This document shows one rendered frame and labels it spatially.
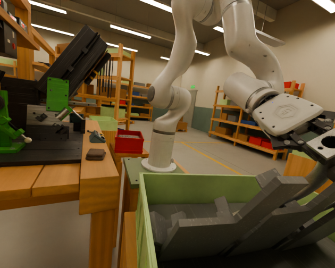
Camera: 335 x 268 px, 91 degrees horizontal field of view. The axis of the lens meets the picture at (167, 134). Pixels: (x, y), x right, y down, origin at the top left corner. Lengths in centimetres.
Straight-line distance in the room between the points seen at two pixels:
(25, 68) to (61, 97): 88
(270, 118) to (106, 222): 70
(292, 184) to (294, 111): 21
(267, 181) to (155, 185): 41
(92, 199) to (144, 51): 1049
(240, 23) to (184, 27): 25
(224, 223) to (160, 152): 56
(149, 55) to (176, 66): 1025
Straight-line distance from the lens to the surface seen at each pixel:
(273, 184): 26
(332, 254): 73
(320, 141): 39
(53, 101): 126
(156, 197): 63
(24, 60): 210
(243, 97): 50
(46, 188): 71
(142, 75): 1069
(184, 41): 78
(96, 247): 88
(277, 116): 43
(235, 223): 33
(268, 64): 61
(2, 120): 103
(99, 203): 74
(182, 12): 76
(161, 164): 84
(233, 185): 72
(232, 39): 59
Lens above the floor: 120
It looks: 10 degrees down
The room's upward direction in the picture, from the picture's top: 7 degrees clockwise
